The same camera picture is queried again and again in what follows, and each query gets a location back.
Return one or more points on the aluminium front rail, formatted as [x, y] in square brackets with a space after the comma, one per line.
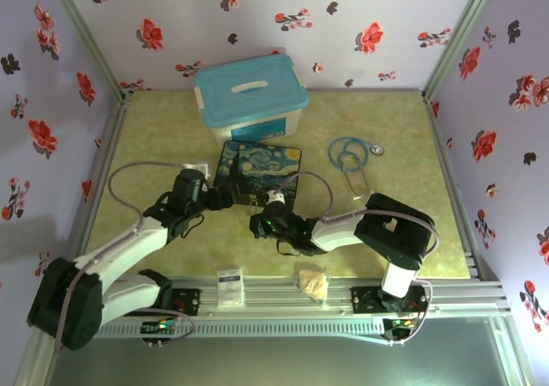
[279, 300]

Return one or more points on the right aluminium side rail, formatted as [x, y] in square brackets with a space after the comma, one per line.
[450, 180]

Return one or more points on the plastic bag with beige contents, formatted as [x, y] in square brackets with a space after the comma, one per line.
[315, 285]

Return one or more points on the right circuit board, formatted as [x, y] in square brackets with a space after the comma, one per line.
[401, 323]

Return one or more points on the left circuit board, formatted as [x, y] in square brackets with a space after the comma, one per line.
[158, 327]

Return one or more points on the starry night tin box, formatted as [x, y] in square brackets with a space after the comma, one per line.
[266, 167]

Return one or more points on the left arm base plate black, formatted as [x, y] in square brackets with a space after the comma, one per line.
[188, 302]

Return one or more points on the small brass padlock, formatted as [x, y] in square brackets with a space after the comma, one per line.
[254, 206]

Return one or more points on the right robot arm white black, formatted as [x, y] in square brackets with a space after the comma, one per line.
[394, 231]

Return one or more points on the left aluminium side rail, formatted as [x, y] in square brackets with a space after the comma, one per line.
[100, 180]

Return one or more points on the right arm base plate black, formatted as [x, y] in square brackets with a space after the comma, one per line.
[364, 300]

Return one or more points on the small white packet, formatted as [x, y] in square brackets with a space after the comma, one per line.
[230, 287]

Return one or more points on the aluminium side rail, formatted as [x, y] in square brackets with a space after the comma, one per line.
[450, 180]
[100, 180]

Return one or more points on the blue stethoscope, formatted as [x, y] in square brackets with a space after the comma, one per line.
[343, 163]

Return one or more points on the right aluminium corner post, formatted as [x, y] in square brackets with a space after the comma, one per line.
[461, 34]

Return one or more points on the storage box with blue lid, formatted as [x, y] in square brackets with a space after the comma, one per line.
[251, 90]

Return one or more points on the circuit board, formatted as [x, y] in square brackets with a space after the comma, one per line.
[401, 323]
[158, 327]

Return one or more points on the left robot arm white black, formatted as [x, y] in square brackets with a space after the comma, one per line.
[120, 249]

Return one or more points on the left aluminium corner post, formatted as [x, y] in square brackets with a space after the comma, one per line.
[86, 34]

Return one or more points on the aluminium corner post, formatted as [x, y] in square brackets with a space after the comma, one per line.
[461, 34]
[86, 34]

